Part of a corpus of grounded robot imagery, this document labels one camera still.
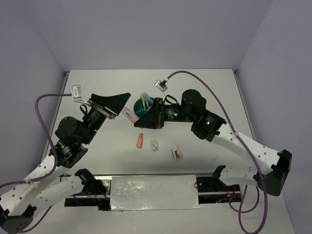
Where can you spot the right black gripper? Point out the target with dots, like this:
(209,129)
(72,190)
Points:
(153,118)

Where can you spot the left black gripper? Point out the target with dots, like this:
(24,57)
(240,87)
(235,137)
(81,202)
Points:
(111,105)

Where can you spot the green white pen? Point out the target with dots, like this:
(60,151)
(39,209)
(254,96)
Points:
(147,103)

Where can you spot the pink highlighter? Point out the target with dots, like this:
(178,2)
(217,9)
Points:
(130,115)

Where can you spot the yellow pen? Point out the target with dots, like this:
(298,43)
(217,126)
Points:
(143,102)

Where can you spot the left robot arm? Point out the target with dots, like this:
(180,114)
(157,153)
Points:
(34,194)

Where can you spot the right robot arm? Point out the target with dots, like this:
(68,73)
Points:
(270,167)

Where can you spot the teal round organizer container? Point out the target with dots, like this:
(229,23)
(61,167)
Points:
(139,111)

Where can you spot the white staples box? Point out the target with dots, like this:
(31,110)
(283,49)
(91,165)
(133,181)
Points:
(154,145)

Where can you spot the orange transparent cap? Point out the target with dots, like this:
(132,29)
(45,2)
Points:
(139,143)

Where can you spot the pink white stapler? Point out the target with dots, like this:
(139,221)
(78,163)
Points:
(177,154)

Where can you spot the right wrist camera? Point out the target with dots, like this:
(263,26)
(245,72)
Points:
(162,86)

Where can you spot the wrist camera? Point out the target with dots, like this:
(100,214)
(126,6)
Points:
(162,86)
(76,92)

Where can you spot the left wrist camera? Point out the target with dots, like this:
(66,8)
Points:
(76,92)

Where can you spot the foil covered base plate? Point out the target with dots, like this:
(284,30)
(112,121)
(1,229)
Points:
(142,193)

